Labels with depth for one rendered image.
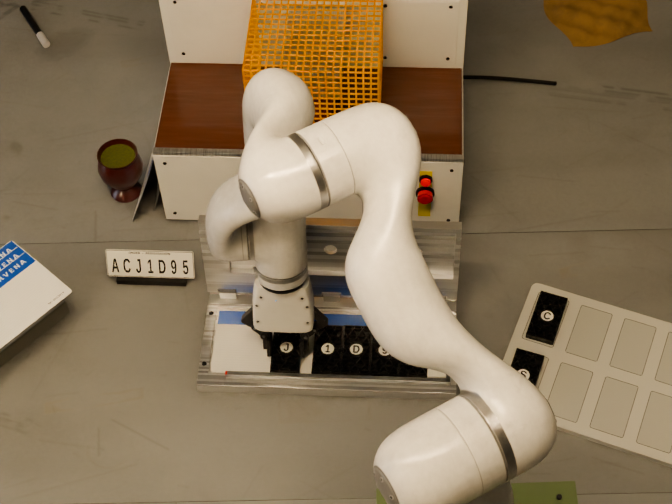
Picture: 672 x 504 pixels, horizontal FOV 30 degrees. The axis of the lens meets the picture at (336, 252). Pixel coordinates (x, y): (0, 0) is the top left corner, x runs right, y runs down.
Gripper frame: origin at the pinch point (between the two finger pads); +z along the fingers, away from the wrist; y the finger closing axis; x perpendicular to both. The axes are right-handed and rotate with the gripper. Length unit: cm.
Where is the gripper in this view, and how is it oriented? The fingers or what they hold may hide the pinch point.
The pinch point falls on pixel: (286, 343)
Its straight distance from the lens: 215.1
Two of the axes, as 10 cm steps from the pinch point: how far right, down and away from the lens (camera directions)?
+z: 0.1, 7.6, 6.5
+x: 0.6, -6.5, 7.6
